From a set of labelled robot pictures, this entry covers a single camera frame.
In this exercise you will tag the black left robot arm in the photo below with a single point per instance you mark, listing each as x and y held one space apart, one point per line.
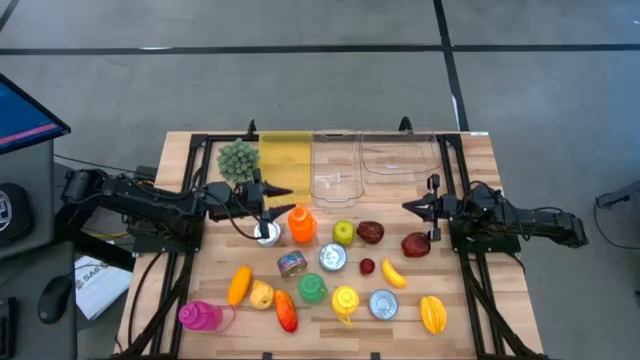
140 200

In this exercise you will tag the silver can blue label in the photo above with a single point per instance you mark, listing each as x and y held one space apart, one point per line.
333 257

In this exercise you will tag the black cap with logo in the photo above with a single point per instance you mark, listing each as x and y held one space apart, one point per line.
12 210

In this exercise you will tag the green plastic bottle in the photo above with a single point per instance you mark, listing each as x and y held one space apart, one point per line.
312 288

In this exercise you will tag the small red plum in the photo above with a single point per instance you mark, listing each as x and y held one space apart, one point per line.
367 266

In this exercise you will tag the grey desk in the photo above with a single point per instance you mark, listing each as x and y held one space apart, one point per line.
25 280

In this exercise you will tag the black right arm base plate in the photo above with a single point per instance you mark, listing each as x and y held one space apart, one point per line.
500 245

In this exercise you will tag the yellow banana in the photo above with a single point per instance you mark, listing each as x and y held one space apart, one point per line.
394 274

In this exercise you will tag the narrow clear plastic bin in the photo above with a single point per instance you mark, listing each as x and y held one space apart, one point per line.
335 170

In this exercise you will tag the pink plastic bottle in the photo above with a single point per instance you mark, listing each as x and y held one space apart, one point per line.
200 316

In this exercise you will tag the colourful printed tin can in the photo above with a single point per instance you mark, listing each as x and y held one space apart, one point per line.
292 264

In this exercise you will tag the wide clear plastic bin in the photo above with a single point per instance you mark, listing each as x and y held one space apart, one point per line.
400 160

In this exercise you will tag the computer monitor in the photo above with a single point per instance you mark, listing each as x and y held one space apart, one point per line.
20 120

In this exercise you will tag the yellow starfruit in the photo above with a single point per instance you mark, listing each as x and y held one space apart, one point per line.
433 314

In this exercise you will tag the orange mango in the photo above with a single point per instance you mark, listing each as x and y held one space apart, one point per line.
239 285

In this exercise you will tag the dark red round fruit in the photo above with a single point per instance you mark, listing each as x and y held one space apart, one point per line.
416 245

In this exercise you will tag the green succulent plant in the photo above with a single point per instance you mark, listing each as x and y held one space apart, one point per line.
237 160

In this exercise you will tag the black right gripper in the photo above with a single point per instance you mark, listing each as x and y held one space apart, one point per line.
450 207

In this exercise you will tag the yellow plastic bottle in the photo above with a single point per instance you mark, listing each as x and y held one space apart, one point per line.
345 301

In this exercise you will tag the black power brick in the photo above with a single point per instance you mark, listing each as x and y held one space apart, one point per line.
146 172

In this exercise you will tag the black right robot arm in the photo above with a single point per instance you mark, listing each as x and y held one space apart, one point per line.
540 222

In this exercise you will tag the silver can red label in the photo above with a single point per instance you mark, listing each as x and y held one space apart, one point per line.
383 304

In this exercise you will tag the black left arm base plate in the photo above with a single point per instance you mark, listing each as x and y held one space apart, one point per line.
150 245

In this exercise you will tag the yellow translucent plastic bin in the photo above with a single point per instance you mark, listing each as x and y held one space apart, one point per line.
285 160

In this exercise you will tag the black metal table frame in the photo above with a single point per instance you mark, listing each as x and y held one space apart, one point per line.
200 142

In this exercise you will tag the black computer mouse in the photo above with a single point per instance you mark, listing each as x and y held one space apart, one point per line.
55 300

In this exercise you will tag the green apple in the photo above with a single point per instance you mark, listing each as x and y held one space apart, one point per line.
343 233

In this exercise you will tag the white paper booklet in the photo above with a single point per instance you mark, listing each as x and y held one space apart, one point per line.
102 290

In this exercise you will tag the yellow pear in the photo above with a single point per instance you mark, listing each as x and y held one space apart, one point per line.
261 295

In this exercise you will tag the silver can green label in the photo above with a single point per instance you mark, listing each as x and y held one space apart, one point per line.
273 240

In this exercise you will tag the black keyboard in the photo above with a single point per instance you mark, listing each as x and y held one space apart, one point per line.
6 320

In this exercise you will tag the dark red pointed fruit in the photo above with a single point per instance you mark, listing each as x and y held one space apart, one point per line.
370 232

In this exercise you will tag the grey stand foot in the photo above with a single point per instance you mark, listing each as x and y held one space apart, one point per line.
622 196

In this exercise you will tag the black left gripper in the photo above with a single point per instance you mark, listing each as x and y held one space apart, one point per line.
235 200

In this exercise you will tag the orange plastic bottle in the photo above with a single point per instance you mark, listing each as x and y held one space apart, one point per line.
301 225

